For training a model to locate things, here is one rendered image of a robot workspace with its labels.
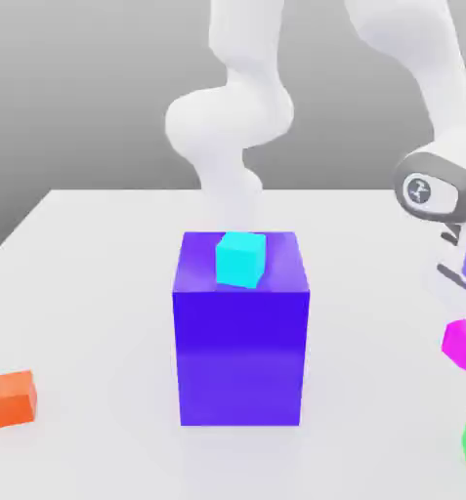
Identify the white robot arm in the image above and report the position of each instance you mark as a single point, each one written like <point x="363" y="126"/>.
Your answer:
<point x="232" y="117"/>

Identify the small magenta cube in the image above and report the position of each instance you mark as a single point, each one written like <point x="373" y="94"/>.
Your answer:
<point x="461" y="343"/>

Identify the small cyan cube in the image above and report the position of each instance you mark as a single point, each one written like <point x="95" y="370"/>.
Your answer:
<point x="238" y="259"/>

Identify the small orange cube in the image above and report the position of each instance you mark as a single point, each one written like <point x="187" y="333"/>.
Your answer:
<point x="11" y="400"/>

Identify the large purple box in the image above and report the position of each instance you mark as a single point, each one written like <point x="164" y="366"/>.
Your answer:
<point x="240" y="351"/>

